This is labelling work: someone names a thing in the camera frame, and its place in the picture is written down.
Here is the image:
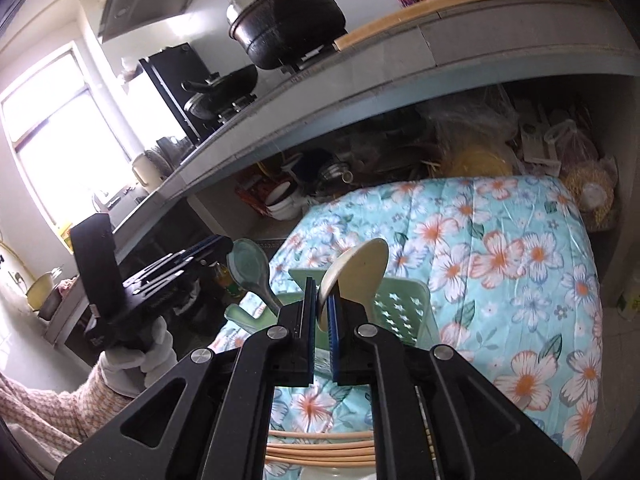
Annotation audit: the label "grey concrete kitchen counter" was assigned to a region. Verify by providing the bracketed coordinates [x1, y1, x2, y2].
[107, 0, 640, 256]

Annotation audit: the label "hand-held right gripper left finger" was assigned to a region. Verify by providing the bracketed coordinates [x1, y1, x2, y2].
[55, 277, 318, 480]

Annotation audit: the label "red printed packet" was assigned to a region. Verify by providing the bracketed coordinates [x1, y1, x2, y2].
[235, 170, 273, 216]

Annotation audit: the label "person's left hand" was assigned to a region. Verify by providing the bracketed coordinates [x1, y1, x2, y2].
[97, 317, 178, 398]

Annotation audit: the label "stack of white bowls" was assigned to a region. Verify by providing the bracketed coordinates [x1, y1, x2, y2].
[265, 182, 308, 221]

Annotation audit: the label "black stock pot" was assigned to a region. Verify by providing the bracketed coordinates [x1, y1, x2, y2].
[226, 0, 348, 71]

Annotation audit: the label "grey green ceramic spoon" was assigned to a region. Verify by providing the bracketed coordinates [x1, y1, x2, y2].
[227, 238, 286, 331]

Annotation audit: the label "black glossy panel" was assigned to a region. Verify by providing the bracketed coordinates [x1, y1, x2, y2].
[139, 44, 211, 143]

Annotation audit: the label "cream jug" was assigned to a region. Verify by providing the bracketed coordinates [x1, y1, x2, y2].
[131, 152, 163, 196]

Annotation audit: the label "wooden cutting board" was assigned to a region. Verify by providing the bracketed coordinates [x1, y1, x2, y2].
[334, 0, 596, 51]

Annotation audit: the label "cream ceramic spoon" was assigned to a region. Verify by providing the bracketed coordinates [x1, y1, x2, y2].
[317, 238, 390, 333]

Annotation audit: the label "green plastic utensil basket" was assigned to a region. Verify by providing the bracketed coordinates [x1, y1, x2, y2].
[224, 269, 441, 356]

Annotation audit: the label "gas stove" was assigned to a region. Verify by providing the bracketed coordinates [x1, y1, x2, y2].
[182, 42, 348, 133]

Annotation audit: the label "crumpled white bag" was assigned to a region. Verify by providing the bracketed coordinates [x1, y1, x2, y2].
[117, 57, 143, 83]

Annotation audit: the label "clear bag of corn kernels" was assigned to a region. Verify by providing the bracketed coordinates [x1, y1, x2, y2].
[560, 120, 618, 231]

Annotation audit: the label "person's left forearm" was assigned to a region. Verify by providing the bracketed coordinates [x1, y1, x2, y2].
[0, 360, 108, 468]

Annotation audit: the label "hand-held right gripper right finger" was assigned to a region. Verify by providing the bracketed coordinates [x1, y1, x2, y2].
[329, 294, 583, 480]

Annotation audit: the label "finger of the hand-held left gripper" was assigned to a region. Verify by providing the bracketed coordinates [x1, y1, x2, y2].
[125, 257, 201, 299]
[172, 236, 232, 267]

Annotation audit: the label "yellow plates in plastic bag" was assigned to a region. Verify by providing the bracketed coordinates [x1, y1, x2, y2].
[442, 140, 513, 178]

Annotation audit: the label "yellow cooking oil bottle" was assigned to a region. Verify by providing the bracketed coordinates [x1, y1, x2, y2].
[215, 260, 246, 301]

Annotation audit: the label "cream enamel pot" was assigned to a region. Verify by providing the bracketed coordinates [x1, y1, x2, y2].
[25, 271, 63, 313]

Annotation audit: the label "floral turquoise blanket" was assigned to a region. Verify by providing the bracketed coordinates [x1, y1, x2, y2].
[207, 175, 603, 480]

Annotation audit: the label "window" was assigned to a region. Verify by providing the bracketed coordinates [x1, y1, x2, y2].
[0, 42, 136, 231]

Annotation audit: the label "black wok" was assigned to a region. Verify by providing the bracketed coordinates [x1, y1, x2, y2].
[181, 64, 259, 111]

